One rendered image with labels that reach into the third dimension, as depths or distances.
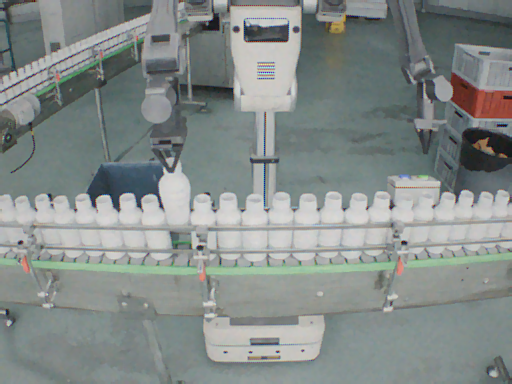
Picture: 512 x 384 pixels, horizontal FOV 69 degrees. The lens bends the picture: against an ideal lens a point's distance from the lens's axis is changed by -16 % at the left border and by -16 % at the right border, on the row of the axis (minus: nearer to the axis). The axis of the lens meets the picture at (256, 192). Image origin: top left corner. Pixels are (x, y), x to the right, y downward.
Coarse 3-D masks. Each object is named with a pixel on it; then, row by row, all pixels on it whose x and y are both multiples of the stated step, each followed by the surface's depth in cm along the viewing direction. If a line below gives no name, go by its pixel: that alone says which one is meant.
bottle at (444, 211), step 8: (448, 192) 100; (440, 200) 100; (448, 200) 97; (440, 208) 100; (448, 208) 98; (440, 216) 99; (448, 216) 99; (432, 232) 103; (440, 232) 101; (448, 232) 101; (432, 240) 104; (440, 240) 102; (432, 248) 104; (440, 248) 104
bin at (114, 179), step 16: (96, 176) 150; (112, 176) 159; (128, 176) 160; (144, 176) 160; (160, 176) 160; (96, 192) 150; (112, 192) 163; (128, 192) 163; (144, 192) 164; (176, 240) 148
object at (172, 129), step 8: (176, 104) 84; (176, 112) 85; (168, 120) 85; (176, 120) 86; (184, 120) 91; (160, 128) 86; (168, 128) 86; (176, 128) 86; (184, 128) 89; (152, 136) 85; (160, 136) 85; (168, 136) 84; (176, 136) 84
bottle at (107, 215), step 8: (96, 200) 97; (104, 200) 99; (104, 208) 97; (112, 208) 99; (96, 216) 99; (104, 216) 98; (112, 216) 98; (104, 224) 98; (112, 224) 98; (104, 232) 99; (112, 232) 100; (120, 232) 102; (104, 240) 101; (112, 240) 101; (120, 240) 102; (112, 256) 103; (120, 256) 104
